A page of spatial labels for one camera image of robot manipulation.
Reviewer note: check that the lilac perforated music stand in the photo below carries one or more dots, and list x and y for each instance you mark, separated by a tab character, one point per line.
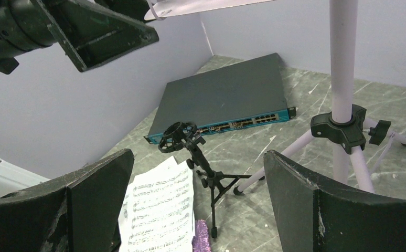
345	124

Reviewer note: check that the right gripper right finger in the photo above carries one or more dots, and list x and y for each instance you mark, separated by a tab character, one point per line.
316	213

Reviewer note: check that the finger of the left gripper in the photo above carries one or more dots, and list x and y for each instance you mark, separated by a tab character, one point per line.
135	9
92	35

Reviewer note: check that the black tripod microphone stand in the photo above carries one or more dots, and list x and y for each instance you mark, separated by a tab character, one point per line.
184	135

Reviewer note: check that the sheet music top page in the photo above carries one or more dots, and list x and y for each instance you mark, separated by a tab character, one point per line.
157	212

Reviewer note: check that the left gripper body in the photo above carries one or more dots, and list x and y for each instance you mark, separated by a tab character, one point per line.
22	30

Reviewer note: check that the purple glitter microphone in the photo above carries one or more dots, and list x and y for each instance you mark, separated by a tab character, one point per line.
201	240

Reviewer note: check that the black network switch box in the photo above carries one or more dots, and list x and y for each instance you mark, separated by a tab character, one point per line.
243	95

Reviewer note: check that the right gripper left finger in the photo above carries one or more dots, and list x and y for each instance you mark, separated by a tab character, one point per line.
77	211

